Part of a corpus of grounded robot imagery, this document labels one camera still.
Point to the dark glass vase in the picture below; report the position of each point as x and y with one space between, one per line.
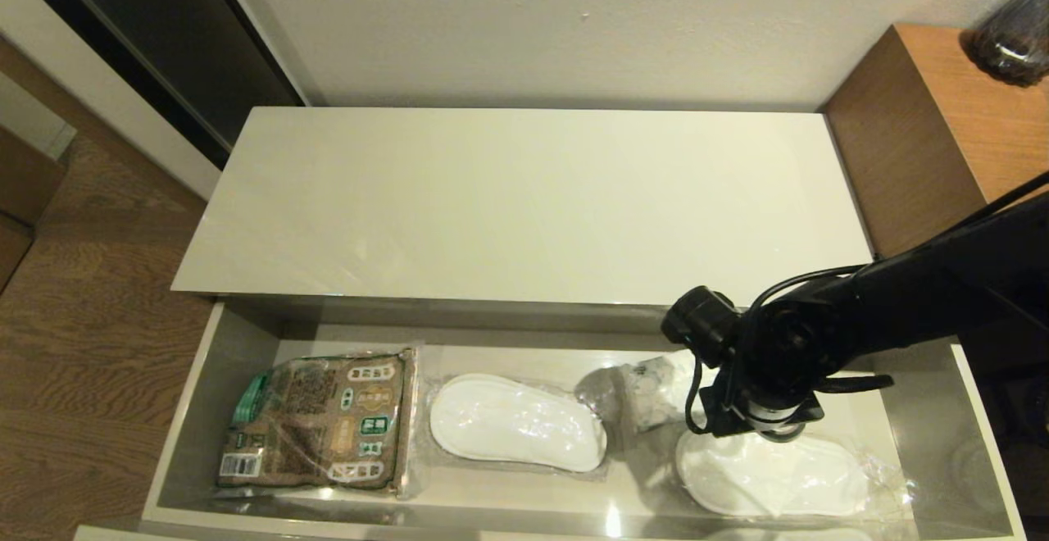
1012 41

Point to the grey cabinet drawer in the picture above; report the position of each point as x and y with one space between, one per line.
508 496

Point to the patterned tissue pack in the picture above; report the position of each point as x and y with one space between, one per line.
656 393

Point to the brown packaged bag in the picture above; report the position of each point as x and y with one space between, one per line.
328 418

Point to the grey glossy cabinet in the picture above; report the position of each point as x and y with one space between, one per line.
533 205

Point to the brown wooden side table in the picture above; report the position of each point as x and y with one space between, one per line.
918 131

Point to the white slippers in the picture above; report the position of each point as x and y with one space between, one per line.
770 475
516 422

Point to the dark door panel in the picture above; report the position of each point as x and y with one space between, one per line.
180 41

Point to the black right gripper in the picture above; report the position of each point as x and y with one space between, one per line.
762 414

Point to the white door frame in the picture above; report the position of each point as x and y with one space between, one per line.
106 82

